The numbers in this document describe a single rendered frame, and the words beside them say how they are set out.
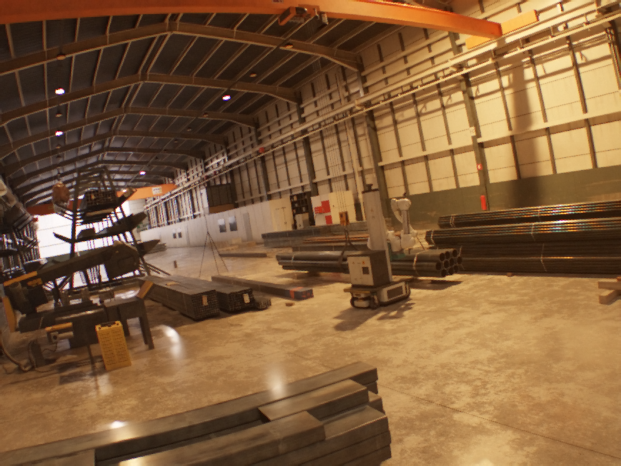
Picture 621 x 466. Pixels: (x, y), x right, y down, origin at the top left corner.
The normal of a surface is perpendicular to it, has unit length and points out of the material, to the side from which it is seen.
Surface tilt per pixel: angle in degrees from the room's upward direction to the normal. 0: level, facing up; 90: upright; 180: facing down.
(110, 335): 90
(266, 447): 90
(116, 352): 90
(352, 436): 90
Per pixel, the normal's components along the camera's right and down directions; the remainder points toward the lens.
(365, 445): 0.40, -0.02
